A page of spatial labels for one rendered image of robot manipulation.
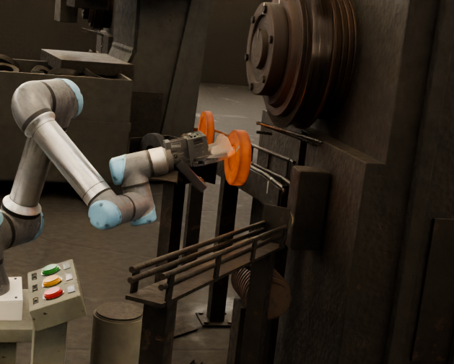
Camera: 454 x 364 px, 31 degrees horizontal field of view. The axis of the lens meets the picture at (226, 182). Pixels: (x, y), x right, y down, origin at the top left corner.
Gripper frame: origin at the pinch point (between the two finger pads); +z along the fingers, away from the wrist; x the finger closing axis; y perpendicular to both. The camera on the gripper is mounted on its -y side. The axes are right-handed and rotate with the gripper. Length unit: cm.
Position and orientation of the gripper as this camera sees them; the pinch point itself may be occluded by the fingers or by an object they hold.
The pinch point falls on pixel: (237, 150)
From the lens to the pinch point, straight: 229.5
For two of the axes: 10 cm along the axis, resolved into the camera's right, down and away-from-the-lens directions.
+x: -2.5, -2.6, 9.3
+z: 9.6, -2.3, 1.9
